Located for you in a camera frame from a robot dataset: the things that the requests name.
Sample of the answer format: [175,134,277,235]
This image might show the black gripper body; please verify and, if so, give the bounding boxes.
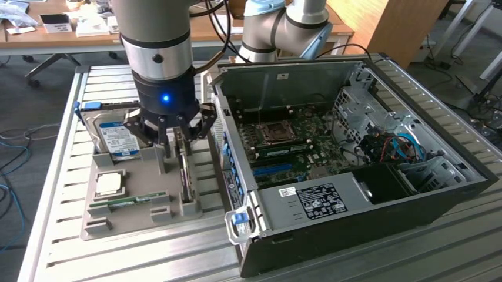
[131,69,202,122]

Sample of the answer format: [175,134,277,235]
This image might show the hard disk with blue label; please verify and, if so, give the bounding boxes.
[74,100,145,161]

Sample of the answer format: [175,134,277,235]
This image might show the grey parts rack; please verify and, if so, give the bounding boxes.
[81,143,222,241]

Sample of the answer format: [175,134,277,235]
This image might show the black CPU socket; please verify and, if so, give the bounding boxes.
[257,121,294,145]

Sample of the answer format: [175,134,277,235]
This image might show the silver CPU chip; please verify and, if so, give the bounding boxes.
[97,173,127,196]

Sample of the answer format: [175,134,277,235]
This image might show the installed green RAM stick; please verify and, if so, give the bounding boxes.
[257,143,313,158]

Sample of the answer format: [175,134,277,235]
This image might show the blue expansion slot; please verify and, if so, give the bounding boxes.
[253,163,294,177]

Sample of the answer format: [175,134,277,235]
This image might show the green motherboard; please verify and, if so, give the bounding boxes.
[236,107,356,190]

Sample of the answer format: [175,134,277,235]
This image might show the white flat box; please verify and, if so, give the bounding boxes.
[75,14,111,38]

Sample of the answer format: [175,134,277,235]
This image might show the grey desk leg with castor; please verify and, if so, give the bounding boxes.
[22,52,83,88]

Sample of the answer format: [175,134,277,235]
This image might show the wooden desk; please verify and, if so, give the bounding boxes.
[0,0,357,57]

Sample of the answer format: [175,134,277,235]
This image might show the grey power supply unit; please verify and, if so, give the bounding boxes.
[254,173,372,230]

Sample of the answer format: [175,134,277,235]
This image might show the white box with black lid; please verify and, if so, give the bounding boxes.
[39,13,74,34]

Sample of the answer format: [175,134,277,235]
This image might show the perforated metal disk bay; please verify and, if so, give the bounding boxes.
[333,86,398,142]

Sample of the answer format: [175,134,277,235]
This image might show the white paper label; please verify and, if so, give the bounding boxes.
[6,26,38,36]

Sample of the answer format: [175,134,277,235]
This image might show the clear plastic bag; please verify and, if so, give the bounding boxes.
[0,0,41,26]

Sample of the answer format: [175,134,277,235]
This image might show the wooden cabinet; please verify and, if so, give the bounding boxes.
[326,0,450,70]

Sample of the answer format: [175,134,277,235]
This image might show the black open PC case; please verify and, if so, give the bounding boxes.
[202,57,501,278]

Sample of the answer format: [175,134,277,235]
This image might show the slanted metal disk bay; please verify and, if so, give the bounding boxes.
[396,155,469,194]

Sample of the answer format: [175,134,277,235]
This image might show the white table leg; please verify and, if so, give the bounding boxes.
[429,0,502,80]

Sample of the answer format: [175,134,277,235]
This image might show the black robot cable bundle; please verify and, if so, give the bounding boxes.
[189,0,253,71]

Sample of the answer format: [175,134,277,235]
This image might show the grey floor cable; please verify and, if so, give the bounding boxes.
[0,122,62,141]

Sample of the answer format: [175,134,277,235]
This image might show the grey case handle blue latch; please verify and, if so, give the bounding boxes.
[224,204,264,245]

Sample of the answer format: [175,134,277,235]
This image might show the blue floor cable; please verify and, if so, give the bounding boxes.
[0,140,33,254]

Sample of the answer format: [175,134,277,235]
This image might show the black cable behind case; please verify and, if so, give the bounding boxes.
[329,43,394,61]

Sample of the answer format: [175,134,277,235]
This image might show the orange wire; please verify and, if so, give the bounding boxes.
[381,134,398,160]

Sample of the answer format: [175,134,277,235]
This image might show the blue wire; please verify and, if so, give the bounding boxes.
[396,133,428,163]

